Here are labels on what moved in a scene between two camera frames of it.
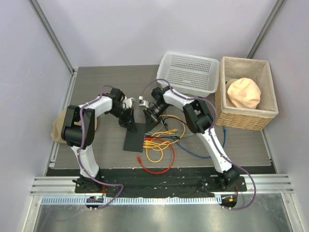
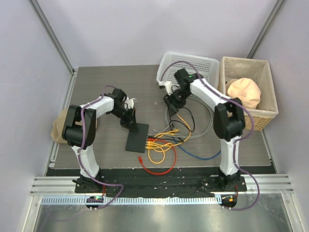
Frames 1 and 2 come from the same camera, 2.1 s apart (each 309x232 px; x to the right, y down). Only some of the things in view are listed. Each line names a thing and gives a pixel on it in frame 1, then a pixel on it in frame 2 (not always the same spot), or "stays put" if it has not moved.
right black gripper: [152, 120] to [170, 100]
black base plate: [157, 183] stays put
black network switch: [134, 140] stays put
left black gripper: [129, 123] stays put
